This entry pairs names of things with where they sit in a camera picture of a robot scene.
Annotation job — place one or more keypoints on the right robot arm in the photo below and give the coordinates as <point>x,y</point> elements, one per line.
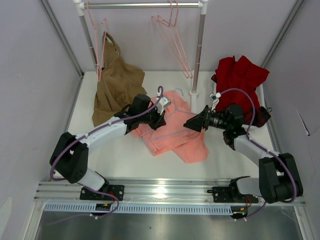
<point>278,176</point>

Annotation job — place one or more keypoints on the pink hanger middle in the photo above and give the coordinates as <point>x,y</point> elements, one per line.
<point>170,42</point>

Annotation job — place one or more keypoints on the red garment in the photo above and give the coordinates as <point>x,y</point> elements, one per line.
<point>241,74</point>

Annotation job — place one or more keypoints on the right black mount plate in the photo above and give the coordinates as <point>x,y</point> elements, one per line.
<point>227,194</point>

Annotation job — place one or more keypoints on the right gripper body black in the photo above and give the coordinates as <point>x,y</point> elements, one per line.
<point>217,120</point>

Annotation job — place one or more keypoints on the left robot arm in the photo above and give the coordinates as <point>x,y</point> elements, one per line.
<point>71,154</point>

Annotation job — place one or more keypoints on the metal clothes rack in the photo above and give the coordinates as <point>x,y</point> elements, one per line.
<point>81,6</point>

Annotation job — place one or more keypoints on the white laundry basket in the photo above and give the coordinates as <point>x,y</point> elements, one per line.
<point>261,116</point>

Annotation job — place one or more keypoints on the black mount plate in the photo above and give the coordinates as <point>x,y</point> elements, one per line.
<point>112,189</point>
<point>227,194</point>

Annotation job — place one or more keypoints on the left black mount plate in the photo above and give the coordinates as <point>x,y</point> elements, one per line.
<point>112,189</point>

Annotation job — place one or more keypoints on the pink hanger far left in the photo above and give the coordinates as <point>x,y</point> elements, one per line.
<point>100,27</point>

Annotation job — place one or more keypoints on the blue wire hanger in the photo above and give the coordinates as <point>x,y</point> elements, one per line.
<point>175,116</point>

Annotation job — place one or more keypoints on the pink hanger right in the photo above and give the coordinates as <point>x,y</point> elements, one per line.
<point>178,37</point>

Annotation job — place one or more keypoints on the pink skirt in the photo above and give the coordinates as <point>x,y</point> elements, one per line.
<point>187,144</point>

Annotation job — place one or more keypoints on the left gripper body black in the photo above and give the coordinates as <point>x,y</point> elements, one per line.
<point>153,118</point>

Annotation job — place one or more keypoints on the white slotted cable duct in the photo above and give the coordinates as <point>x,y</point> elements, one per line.
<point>220,210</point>

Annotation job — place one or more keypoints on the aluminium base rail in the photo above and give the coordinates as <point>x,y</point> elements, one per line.
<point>139,190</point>

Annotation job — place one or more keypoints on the pink hanger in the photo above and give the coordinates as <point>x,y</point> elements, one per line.
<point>178,37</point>
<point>170,42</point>
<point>100,27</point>

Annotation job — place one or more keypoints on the tan brown garment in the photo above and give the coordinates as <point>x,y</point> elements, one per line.
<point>119,83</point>

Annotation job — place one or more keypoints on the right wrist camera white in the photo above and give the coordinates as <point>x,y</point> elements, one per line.
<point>215,97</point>

